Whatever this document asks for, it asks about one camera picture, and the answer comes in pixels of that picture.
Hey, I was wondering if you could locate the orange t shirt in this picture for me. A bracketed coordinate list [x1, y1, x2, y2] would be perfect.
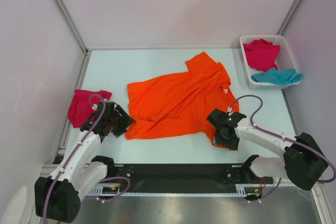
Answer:
[125, 52, 239, 142]

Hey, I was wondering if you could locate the white plastic basket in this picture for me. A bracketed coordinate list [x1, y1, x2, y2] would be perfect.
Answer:
[239, 34, 300, 89]

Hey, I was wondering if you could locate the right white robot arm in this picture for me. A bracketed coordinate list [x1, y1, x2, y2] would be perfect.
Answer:
[207, 109, 330, 191]

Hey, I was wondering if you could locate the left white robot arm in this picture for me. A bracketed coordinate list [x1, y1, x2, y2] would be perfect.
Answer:
[34, 100, 134, 223]

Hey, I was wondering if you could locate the folded crimson t shirt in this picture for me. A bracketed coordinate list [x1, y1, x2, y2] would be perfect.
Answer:
[68, 89, 112, 128]

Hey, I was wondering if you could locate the teal t shirt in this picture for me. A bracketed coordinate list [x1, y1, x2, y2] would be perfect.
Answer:
[251, 68, 302, 86]

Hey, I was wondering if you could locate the crimson t shirt in basket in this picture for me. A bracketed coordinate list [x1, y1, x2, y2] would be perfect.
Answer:
[243, 39, 280, 72]

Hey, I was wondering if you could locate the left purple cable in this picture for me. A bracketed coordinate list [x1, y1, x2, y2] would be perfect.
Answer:
[41, 93, 131, 224]

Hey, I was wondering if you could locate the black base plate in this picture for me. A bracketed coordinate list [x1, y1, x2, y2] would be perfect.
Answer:
[114, 164, 274, 194]

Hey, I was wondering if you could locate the aluminium frame rail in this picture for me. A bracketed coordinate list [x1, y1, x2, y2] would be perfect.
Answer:
[36, 163, 324, 198]

